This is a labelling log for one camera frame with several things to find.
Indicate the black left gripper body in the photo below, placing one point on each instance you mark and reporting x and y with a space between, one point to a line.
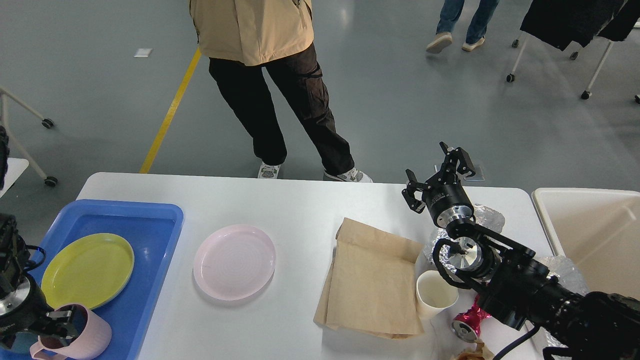
23 311

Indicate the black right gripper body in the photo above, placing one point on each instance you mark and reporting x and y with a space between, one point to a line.
447 203

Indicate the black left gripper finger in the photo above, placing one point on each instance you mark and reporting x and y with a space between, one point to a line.
64 326

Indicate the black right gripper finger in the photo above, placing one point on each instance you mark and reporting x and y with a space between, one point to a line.
409 193
456 165

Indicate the pink mug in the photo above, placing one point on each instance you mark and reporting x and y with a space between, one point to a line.
94 337

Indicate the pink plate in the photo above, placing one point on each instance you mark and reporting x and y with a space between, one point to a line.
234 263

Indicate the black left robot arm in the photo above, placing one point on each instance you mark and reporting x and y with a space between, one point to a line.
15 258

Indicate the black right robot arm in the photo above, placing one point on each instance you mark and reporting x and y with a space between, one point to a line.
511 285

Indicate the teal mug with yellow inside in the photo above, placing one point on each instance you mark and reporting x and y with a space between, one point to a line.
22 343

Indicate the crumpled aluminium foil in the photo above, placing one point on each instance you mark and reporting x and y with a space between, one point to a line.
484 216

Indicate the yellow plate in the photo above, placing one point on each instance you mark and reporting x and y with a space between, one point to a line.
90 271

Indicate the white paper cup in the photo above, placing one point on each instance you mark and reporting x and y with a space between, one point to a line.
433 294

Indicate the brown paper bag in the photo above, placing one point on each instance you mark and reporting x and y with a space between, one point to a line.
370 285

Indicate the crushed pink can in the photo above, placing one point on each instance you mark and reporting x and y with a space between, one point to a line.
467 326

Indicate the blue plastic tray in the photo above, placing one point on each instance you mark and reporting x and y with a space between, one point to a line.
152 229

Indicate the white rolling table left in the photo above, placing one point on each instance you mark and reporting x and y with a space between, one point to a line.
17 140

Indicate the white office chair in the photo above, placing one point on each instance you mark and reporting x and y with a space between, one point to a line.
604 74

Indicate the beige plastic bin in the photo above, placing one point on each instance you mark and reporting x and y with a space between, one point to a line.
598 230

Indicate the brown paper scrap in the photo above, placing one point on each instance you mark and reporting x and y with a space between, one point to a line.
478 352

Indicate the black jacket on chair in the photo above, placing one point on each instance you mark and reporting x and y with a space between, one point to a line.
561 22

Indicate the person in beige jacket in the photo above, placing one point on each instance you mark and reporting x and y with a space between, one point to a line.
243 39

